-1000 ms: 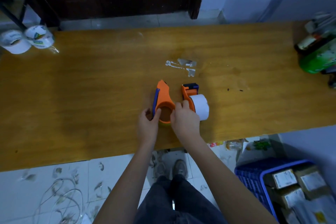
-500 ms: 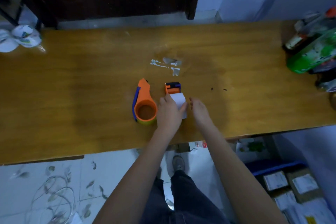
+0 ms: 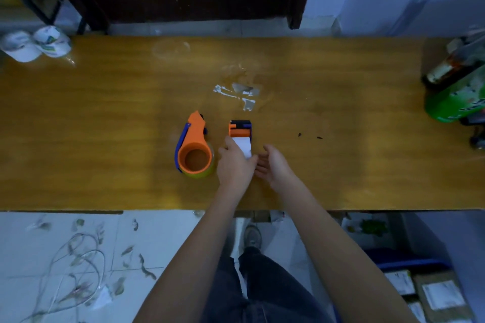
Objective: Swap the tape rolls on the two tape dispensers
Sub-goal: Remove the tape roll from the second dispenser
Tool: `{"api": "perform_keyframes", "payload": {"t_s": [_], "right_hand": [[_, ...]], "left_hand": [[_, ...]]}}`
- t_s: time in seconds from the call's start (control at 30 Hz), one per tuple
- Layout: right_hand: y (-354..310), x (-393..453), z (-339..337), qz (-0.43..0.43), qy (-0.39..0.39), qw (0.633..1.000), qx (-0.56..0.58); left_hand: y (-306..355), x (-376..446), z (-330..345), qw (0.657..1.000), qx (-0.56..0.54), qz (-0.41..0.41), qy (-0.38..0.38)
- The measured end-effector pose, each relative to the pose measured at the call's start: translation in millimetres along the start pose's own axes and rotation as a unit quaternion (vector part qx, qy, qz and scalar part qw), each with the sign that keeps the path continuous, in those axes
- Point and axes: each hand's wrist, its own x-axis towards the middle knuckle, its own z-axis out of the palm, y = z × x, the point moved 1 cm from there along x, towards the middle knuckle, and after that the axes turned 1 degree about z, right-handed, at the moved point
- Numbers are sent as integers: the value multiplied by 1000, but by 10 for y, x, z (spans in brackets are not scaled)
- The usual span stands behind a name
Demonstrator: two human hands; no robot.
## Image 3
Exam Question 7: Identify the torn tape scraps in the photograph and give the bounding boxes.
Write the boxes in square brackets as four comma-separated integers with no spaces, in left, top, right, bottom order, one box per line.
[213,82,260,112]

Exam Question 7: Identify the person's right forearm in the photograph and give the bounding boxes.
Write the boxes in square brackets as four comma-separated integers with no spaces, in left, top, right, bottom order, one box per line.
[278,177,420,323]

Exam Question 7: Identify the brown glass bottle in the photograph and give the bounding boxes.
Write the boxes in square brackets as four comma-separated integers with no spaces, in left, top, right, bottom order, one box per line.
[422,36,485,87]

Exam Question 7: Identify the person's left hand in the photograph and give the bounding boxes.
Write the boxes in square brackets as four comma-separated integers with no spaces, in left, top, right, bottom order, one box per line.
[217,137,259,197]

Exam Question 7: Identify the person's left leg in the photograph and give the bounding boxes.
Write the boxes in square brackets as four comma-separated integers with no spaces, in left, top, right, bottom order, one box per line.
[200,255,248,323]

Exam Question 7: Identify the person's leg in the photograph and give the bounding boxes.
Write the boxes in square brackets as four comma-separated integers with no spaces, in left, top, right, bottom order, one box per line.
[238,246,335,323]
[200,255,248,323]

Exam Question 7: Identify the orange dispenser with white roll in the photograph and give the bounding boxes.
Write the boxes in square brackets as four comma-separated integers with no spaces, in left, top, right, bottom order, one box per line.
[228,119,253,160]

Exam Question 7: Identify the grey shoe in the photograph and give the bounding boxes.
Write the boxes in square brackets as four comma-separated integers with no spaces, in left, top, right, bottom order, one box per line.
[243,224,263,252]

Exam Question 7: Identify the person's right hand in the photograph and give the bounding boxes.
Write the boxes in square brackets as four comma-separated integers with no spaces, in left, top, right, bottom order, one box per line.
[255,144,301,194]

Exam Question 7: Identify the person's left forearm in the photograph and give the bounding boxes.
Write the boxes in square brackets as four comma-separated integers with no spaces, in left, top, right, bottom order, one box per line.
[133,186,251,323]

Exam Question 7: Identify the blue plastic bin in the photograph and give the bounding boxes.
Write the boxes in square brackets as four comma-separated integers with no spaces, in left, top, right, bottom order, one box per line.
[365,248,452,273]

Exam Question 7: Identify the white cap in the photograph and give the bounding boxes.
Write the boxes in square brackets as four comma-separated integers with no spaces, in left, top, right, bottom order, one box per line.
[33,25,72,58]
[0,31,41,63]

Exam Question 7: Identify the large labelled cardboard box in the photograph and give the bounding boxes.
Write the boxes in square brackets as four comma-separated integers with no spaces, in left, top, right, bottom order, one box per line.
[412,271,475,323]

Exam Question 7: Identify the orange tape dispenser with tape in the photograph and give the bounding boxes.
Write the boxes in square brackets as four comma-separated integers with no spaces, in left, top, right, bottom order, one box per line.
[174,110,215,177]

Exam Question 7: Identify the person's right leg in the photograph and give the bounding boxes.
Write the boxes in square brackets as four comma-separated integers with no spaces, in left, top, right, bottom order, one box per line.
[238,246,335,323]

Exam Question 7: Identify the green plastic bottle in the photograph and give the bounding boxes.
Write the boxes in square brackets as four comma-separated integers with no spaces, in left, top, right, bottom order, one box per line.
[424,65,485,123]

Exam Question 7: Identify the small labelled cardboard box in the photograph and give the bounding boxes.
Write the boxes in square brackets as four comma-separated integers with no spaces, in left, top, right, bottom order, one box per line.
[383,269,416,297]
[406,299,427,323]

